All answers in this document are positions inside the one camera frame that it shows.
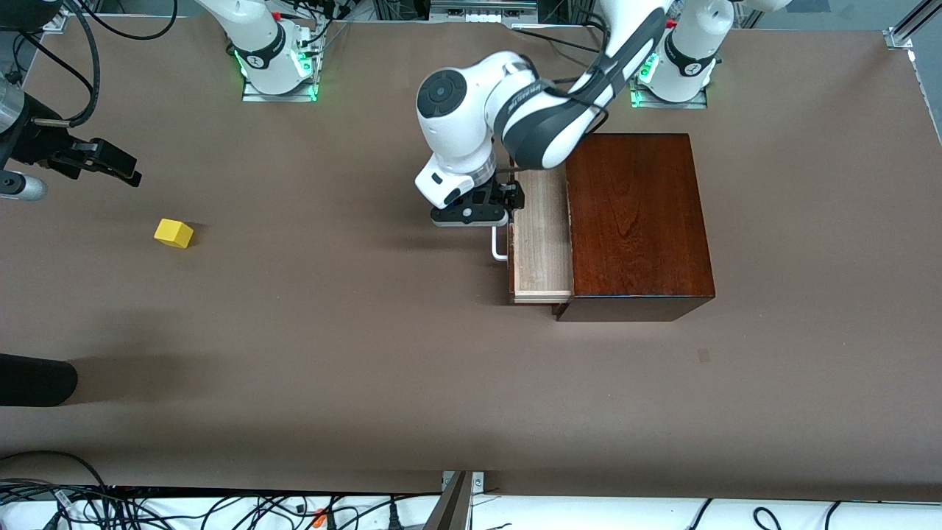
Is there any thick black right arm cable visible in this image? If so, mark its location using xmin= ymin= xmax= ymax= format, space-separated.
xmin=0 ymin=0 xmax=102 ymax=127

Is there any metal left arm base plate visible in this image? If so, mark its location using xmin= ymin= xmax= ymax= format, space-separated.
xmin=629 ymin=81 xmax=709 ymax=110

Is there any dark brown wooden cabinet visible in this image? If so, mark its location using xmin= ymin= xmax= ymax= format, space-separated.
xmin=553 ymin=132 xmax=716 ymax=322

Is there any long black table cable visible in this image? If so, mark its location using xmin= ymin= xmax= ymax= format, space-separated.
xmin=511 ymin=26 xmax=601 ymax=56

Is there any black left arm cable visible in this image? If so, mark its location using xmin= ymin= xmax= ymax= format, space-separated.
xmin=508 ymin=74 xmax=612 ymax=174

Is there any yellow wooden block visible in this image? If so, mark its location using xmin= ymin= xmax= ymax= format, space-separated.
xmin=154 ymin=219 xmax=194 ymax=249

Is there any grey power strip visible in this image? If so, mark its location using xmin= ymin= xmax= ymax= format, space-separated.
xmin=431 ymin=0 xmax=538 ymax=23

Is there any wooden drawer with white handle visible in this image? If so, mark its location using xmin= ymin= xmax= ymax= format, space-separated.
xmin=491 ymin=168 xmax=575 ymax=305

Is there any black arched floor cable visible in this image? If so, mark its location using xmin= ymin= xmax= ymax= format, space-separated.
xmin=0 ymin=450 xmax=111 ymax=490

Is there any black cylindrical object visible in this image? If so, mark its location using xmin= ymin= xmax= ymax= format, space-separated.
xmin=0 ymin=353 xmax=79 ymax=407

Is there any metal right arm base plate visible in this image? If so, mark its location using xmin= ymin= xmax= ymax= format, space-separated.
xmin=241 ymin=74 xmax=319 ymax=102

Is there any thin black hanging cable loop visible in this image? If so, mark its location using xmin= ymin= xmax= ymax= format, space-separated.
xmin=81 ymin=0 xmax=177 ymax=42

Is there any grey metal mounting bracket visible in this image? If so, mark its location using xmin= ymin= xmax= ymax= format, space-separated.
xmin=423 ymin=471 xmax=486 ymax=530

